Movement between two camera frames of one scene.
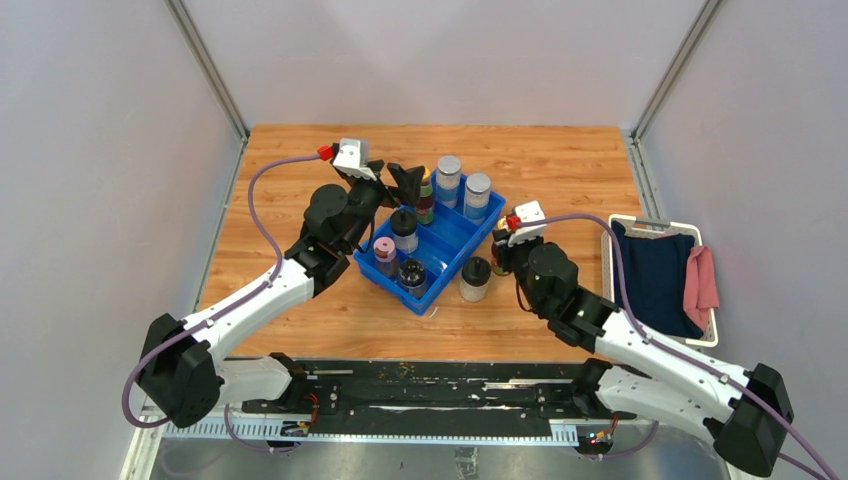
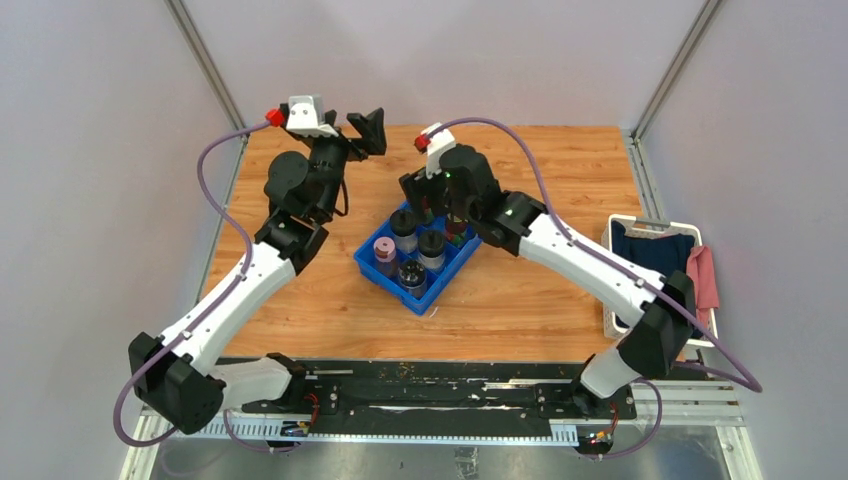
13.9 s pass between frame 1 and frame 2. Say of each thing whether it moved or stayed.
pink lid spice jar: stayed
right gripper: moved
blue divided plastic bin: stayed
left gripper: moved
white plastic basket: stayed
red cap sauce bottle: stayed
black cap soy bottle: stayed
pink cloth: stayed
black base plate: stayed
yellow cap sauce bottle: moved
